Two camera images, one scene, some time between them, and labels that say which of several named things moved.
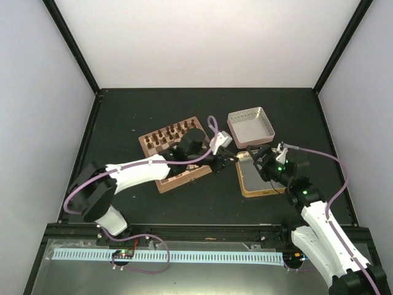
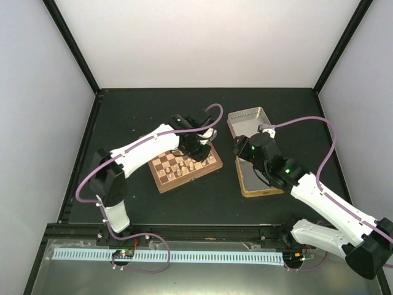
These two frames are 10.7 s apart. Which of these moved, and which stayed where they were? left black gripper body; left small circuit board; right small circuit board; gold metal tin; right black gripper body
Moved: left black gripper body; right black gripper body
Stayed: right small circuit board; gold metal tin; left small circuit board
